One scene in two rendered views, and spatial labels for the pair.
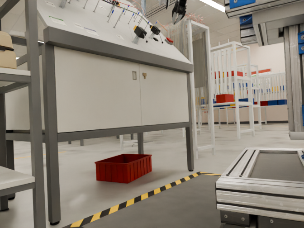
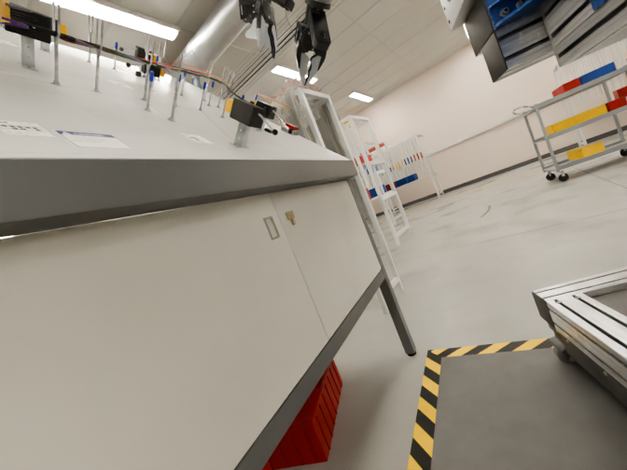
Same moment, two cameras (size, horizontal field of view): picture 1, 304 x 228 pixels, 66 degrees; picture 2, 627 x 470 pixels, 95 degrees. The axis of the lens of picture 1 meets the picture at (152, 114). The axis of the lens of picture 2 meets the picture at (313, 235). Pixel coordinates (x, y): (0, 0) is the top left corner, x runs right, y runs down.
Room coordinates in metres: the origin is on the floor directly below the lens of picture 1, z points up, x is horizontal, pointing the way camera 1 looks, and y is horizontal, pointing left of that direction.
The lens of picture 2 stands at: (0.75, 0.15, 0.70)
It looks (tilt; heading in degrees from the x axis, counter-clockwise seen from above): 3 degrees down; 348
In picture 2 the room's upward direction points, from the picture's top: 22 degrees counter-clockwise
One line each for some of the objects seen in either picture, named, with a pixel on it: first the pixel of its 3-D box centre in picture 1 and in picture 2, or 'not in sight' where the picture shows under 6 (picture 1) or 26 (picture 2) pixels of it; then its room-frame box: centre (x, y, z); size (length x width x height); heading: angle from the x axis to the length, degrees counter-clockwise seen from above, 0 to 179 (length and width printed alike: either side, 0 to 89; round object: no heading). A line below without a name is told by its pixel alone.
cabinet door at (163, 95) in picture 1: (166, 96); (339, 241); (1.67, -0.11, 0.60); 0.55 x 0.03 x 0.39; 139
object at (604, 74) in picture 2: not in sight; (574, 129); (3.49, -3.91, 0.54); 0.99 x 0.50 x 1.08; 53
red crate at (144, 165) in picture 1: (125, 166); (296, 405); (1.85, 0.23, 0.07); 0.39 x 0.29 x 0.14; 154
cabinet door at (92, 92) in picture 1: (104, 92); (215, 322); (1.26, 0.25, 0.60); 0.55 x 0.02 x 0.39; 139
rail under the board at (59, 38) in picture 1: (140, 57); (268, 176); (1.45, 0.06, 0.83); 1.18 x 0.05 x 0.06; 139
